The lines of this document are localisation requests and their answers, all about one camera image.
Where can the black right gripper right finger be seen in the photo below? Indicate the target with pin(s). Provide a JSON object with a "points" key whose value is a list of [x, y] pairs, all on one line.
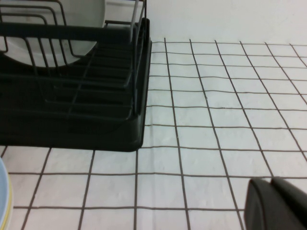
{"points": [[291, 206]]}

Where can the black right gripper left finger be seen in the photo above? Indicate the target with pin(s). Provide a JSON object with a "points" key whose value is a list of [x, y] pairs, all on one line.
{"points": [[257, 206]]}

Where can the grey round plate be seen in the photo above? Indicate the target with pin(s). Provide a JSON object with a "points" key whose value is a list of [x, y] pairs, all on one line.
{"points": [[79, 48]]}

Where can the black dish drying rack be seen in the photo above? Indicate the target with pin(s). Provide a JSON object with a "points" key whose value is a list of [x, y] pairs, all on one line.
{"points": [[115, 134]]}

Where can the light blue round plate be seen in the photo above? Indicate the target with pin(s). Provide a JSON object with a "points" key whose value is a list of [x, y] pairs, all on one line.
{"points": [[3, 182]]}

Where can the white black-grid tablecloth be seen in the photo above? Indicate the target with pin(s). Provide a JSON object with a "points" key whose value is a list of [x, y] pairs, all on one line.
{"points": [[216, 115]]}

